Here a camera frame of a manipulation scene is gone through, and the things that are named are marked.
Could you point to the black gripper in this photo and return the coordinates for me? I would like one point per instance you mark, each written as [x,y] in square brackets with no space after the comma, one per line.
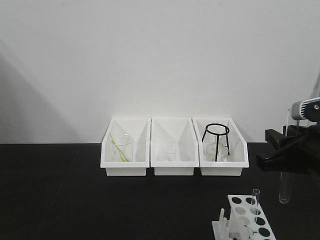
[297,153]

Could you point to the clear glass test tube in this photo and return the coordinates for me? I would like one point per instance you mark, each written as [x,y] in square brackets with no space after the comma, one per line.
[286,178]

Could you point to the clear test tube in rack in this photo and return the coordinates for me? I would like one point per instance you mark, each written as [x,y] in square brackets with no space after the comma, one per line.
[255,196]

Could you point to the white test tube rack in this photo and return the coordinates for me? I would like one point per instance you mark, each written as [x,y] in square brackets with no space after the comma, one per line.
[241,223]

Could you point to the right white storage bin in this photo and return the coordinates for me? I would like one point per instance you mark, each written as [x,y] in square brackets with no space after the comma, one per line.
[238,157]

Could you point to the white storage bin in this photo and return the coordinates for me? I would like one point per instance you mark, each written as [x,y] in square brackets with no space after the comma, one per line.
[140,130]
[180,133]
[238,157]

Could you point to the glass flask in right bin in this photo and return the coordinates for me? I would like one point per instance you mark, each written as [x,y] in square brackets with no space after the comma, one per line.
[217,150]

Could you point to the middle white storage bin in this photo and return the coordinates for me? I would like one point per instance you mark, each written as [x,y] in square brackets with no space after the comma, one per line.
[180,133]

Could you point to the small glass beaker middle bin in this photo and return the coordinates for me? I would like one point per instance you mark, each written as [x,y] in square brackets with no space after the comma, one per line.
[168,153]

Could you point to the left white storage bin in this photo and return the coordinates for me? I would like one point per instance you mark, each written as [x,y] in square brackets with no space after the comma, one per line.
[140,130]

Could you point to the yellow green stirring stick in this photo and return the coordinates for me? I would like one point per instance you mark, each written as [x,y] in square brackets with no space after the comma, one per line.
[121,153]

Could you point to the glass beaker in left bin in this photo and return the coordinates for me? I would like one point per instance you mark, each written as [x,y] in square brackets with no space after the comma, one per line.
[125,143]

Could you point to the black wire tripod stand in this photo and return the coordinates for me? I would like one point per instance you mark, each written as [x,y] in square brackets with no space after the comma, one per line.
[215,129]

